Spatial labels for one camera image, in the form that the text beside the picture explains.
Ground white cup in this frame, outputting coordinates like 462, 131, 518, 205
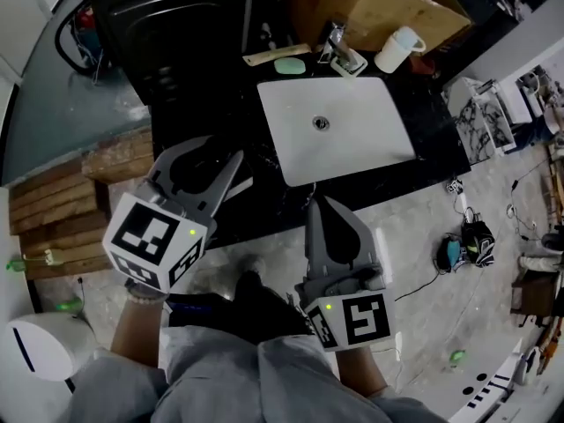
373, 26, 428, 75

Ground person's left forearm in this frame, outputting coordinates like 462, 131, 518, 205
109, 295, 167, 369

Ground person's black trousers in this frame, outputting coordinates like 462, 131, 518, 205
169, 271, 315, 339

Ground black bag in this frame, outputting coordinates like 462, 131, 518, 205
434, 219, 496, 273

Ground white beaded bracelet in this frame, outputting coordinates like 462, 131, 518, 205
124, 278, 171, 302

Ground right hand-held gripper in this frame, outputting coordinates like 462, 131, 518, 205
293, 196, 397, 353

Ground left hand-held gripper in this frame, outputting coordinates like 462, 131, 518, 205
101, 135, 244, 293

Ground white round appliance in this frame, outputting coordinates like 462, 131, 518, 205
4, 313, 100, 383

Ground white sink basin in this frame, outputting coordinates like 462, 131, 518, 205
256, 76, 418, 188

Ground wooden steps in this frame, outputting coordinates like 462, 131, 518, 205
8, 128, 155, 281

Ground white marble-pattern cabinet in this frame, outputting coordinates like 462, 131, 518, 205
442, 77, 517, 165

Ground red vacuum cleaner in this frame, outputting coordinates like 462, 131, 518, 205
55, 2, 106, 77

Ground chrome faucet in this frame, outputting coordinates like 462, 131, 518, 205
317, 21, 360, 71

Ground green soap bar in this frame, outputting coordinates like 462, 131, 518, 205
273, 56, 308, 76

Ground white cabinet with black dots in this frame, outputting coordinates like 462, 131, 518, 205
449, 340, 532, 423

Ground white pipe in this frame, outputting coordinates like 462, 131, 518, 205
240, 0, 257, 55

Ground person's right forearm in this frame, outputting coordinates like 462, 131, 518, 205
337, 348, 390, 398

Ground brown wooden stool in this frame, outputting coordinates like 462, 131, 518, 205
510, 269, 561, 328

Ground large cardboard box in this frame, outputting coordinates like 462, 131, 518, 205
281, 0, 473, 53

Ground black marble vanity counter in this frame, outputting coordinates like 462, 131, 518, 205
149, 37, 472, 251

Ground person's grey shirt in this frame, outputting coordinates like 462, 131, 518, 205
65, 323, 446, 423

